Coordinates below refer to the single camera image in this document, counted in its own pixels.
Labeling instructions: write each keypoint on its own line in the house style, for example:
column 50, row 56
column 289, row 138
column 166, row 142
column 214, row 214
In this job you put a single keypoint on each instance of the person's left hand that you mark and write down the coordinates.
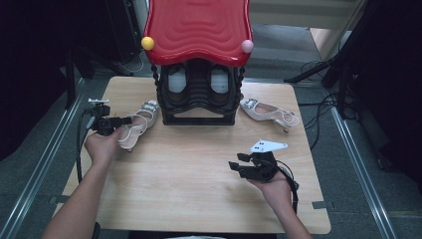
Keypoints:
column 101, row 149

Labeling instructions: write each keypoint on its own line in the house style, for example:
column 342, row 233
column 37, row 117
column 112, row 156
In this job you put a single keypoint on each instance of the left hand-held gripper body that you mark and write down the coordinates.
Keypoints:
column 101, row 119

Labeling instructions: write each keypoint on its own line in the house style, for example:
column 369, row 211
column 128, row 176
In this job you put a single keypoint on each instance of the black tripod stand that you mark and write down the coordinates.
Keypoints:
column 312, row 70

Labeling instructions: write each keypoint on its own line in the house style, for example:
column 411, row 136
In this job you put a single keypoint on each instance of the red and black shoe rack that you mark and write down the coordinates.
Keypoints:
column 199, row 26

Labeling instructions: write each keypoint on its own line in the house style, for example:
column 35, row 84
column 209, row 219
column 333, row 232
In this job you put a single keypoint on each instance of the black curtain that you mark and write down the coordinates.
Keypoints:
column 394, row 83
column 30, row 66

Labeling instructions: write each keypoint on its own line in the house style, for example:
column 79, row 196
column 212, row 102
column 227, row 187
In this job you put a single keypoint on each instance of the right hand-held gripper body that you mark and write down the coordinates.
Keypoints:
column 265, row 166

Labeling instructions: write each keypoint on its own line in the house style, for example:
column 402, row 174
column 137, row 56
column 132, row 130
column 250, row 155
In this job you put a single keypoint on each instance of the white heeled slingback shoe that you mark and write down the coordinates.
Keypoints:
column 139, row 127
column 262, row 111

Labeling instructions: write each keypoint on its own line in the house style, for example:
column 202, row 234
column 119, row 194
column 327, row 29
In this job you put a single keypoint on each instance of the person's right hand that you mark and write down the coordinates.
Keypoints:
column 277, row 192

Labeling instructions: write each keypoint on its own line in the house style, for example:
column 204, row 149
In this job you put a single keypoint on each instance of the grey tape strip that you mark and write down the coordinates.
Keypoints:
column 58, row 199
column 320, row 205

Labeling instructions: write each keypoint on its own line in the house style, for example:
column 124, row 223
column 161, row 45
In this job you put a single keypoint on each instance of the metal floor rail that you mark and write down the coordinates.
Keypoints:
column 361, row 172
column 40, row 162

